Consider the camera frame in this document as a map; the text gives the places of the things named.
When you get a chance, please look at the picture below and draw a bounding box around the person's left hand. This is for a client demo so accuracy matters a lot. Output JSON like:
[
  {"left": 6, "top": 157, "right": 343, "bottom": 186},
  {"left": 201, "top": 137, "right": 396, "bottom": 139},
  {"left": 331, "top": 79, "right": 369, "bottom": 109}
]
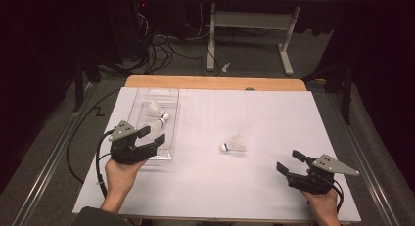
[{"left": 104, "top": 158, "right": 148, "bottom": 199}]

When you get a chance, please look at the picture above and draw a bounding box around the clear plastic container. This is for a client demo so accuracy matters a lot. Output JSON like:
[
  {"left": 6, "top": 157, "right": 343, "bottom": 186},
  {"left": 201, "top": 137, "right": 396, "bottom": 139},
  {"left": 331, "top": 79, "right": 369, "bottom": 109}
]
[{"left": 119, "top": 87, "right": 180, "bottom": 161}]

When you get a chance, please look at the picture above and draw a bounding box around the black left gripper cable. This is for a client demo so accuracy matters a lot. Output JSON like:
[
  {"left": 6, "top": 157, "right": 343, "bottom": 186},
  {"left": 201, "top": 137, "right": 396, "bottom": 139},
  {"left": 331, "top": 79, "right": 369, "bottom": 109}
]
[{"left": 95, "top": 129, "right": 115, "bottom": 199}]

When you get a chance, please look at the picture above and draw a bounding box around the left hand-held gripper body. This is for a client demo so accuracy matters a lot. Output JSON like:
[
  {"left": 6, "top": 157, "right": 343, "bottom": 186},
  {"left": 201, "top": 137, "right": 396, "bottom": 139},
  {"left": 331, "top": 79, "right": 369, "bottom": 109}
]
[{"left": 108, "top": 119, "right": 159, "bottom": 166}]

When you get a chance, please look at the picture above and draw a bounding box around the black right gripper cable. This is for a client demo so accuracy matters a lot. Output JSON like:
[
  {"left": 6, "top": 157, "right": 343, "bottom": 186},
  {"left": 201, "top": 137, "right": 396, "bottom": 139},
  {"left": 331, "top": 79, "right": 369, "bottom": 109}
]
[{"left": 329, "top": 178, "right": 345, "bottom": 214}]

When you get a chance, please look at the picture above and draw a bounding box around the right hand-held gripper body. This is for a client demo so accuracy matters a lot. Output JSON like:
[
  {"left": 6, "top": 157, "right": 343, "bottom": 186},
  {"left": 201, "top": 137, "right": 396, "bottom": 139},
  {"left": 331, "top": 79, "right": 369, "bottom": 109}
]
[{"left": 287, "top": 154, "right": 360, "bottom": 196}]

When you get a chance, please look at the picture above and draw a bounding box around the long black floor cable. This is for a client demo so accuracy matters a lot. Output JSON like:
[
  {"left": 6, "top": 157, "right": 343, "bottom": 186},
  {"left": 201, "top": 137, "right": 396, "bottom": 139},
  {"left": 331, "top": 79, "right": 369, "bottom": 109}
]
[{"left": 66, "top": 88, "right": 121, "bottom": 185}]

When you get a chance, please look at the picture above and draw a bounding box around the person's right hand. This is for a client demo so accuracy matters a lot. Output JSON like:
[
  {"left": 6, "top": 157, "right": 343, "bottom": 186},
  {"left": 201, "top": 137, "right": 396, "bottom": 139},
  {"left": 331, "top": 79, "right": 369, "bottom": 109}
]
[{"left": 300, "top": 188, "right": 342, "bottom": 226}]

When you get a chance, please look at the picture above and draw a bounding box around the tangle of black cables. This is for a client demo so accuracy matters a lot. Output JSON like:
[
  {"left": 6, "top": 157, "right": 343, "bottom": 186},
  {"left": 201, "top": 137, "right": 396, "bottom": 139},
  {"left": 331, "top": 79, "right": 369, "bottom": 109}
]
[{"left": 135, "top": 10, "right": 209, "bottom": 75}]

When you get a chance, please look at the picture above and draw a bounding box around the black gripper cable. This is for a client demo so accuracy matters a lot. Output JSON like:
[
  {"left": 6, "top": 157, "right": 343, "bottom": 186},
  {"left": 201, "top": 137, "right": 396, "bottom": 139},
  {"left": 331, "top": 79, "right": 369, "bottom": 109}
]
[
  {"left": 329, "top": 178, "right": 345, "bottom": 214},
  {"left": 95, "top": 129, "right": 115, "bottom": 199}
]

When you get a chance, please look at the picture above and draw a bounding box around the white-legged desk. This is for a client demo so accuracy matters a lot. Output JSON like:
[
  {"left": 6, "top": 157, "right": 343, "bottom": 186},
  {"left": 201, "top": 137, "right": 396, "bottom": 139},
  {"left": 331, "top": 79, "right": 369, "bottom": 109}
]
[{"left": 199, "top": 0, "right": 346, "bottom": 77}]

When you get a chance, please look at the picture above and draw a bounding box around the black metal stand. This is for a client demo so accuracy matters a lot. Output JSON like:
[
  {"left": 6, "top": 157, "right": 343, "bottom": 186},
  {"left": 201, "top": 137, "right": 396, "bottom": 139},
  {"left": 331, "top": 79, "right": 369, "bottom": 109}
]
[
  {"left": 72, "top": 53, "right": 102, "bottom": 113},
  {"left": 301, "top": 61, "right": 356, "bottom": 126}
]

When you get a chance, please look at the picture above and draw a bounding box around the grey metal floor rail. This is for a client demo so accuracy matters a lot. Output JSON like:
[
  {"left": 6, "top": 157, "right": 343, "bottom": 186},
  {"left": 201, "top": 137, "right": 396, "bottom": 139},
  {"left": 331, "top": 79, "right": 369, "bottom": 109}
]
[
  {"left": 11, "top": 82, "right": 99, "bottom": 226},
  {"left": 326, "top": 88, "right": 400, "bottom": 226}
]

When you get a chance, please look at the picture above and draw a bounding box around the white table cover sheet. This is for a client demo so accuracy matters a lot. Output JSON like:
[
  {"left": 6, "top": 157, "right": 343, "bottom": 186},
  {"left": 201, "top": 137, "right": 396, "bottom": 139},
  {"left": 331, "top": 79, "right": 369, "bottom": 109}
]
[{"left": 71, "top": 86, "right": 362, "bottom": 224}]

